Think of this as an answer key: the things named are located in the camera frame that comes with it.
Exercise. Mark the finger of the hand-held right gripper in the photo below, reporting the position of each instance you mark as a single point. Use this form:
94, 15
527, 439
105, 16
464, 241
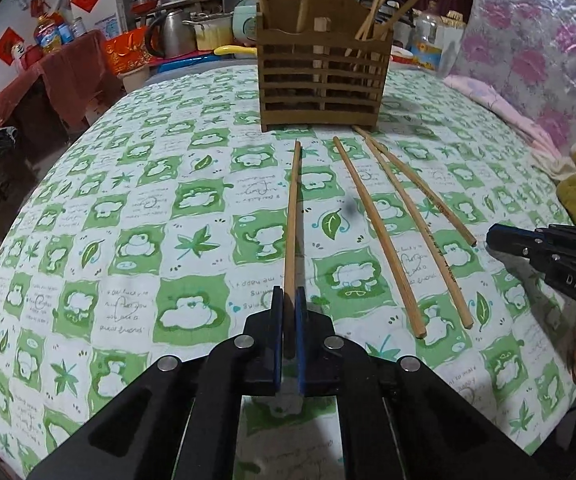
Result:
568, 236
508, 242

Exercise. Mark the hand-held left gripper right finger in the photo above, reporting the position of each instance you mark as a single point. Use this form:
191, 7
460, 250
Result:
300, 350

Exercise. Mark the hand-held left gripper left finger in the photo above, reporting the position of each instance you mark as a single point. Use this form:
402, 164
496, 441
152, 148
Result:
280, 345

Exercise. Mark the bunch of wooden chopsticks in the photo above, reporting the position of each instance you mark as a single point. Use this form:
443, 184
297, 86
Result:
377, 2

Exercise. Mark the wooden chopstick holder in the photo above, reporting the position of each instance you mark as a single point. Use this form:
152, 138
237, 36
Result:
288, 42

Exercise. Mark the cream towel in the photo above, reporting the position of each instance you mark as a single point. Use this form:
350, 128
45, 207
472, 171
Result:
553, 165

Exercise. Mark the pink floral blanket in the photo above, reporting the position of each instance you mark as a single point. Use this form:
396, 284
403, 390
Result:
498, 105

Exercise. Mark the white box with gold trim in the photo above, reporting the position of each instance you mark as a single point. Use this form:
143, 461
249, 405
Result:
453, 40

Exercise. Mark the green checked printed tablecloth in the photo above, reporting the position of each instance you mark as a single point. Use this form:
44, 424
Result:
117, 210

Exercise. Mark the clear oil bottle yellow label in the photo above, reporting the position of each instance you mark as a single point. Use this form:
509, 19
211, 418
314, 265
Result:
425, 45

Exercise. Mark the red and white bowl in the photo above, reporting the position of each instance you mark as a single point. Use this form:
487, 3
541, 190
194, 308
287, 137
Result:
403, 55

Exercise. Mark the silver black pressure cooker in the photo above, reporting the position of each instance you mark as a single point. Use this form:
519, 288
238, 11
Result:
402, 27

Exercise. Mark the blue plastic basin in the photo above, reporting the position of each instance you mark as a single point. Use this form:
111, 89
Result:
187, 63

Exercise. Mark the white bucket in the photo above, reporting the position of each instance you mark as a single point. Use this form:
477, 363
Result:
133, 80

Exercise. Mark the steel cooking pot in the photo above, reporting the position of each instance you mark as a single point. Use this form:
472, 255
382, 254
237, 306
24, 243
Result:
212, 32

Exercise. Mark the mint green rice cooker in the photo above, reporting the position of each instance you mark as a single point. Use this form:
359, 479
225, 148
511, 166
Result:
245, 20

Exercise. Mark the steel kettle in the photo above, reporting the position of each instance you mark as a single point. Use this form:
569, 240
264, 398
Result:
175, 35

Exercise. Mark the red gift bag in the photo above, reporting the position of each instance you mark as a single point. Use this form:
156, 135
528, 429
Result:
127, 50

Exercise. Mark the red covered side table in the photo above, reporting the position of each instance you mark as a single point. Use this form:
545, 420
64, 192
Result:
57, 90

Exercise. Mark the yellow cooking oil jug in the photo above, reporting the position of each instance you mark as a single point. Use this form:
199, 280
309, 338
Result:
47, 35

